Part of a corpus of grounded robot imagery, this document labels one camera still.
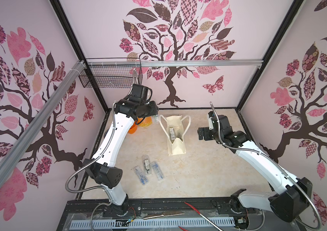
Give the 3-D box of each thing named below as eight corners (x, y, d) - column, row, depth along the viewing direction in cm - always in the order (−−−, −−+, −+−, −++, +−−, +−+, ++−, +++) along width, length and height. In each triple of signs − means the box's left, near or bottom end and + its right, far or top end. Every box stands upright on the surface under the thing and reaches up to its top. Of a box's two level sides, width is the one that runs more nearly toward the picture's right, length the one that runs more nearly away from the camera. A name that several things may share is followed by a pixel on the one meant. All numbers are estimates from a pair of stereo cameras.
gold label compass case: (144, 175, 87) (143, 173, 85) (142, 157, 95) (141, 155, 93) (152, 173, 88) (152, 172, 86) (149, 155, 95) (149, 154, 94)
